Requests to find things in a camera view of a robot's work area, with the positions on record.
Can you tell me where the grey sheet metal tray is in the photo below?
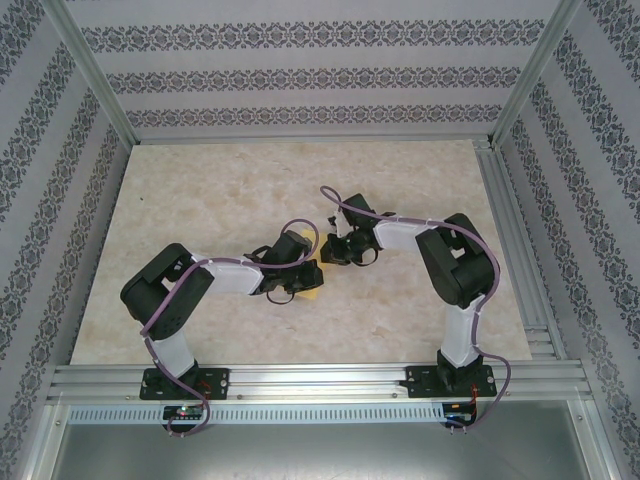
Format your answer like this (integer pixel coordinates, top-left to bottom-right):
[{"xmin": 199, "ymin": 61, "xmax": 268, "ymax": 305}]
[{"xmin": 22, "ymin": 402, "xmax": 619, "ymax": 480}]

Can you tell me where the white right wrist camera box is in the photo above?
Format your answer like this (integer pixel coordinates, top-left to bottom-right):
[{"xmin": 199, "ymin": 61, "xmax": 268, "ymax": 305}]
[{"xmin": 327, "ymin": 212, "xmax": 351, "ymax": 239}]

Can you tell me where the long aluminium base rail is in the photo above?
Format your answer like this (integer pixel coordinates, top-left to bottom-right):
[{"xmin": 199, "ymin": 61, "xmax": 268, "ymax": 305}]
[{"xmin": 47, "ymin": 362, "xmax": 594, "ymax": 402}]

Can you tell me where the thin aluminium wall rail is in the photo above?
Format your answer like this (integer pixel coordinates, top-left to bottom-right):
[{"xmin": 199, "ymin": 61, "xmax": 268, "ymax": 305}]
[{"xmin": 132, "ymin": 133, "xmax": 494, "ymax": 147}]

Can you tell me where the slotted grey cable duct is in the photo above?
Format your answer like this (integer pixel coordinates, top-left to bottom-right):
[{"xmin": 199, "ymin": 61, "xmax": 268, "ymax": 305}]
[{"xmin": 67, "ymin": 402, "xmax": 449, "ymax": 424}]

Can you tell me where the aluminium side rail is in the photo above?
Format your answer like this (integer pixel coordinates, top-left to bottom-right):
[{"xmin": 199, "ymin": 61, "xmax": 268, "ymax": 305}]
[{"xmin": 472, "ymin": 139, "xmax": 569, "ymax": 361}]

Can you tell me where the aluminium frame post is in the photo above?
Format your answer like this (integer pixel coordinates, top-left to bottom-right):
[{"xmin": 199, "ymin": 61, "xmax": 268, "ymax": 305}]
[
  {"xmin": 42, "ymin": 0, "xmax": 140, "ymax": 147},
  {"xmin": 488, "ymin": 0, "xmax": 585, "ymax": 147}
]

